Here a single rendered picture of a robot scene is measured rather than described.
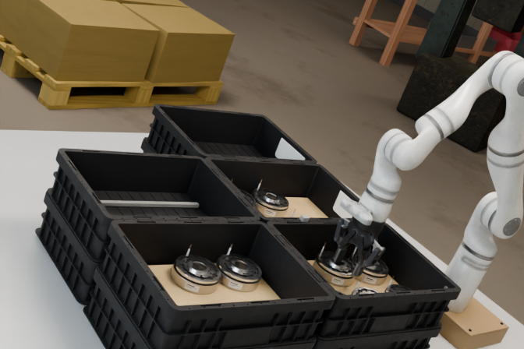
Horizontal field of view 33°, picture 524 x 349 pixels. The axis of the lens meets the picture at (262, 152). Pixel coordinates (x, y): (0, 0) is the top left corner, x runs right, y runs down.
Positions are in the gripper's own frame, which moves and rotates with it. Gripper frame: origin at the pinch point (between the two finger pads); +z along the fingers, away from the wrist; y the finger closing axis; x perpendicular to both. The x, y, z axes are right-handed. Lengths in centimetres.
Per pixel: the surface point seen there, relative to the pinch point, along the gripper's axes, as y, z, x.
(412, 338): -20.0, 7.8, -6.9
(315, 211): 29.1, 4.9, -19.6
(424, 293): -19.4, -5.1, -3.3
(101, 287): 13, 8, 59
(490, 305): -8, 17, -68
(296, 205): 32.7, 4.9, -15.5
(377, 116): 255, 86, -354
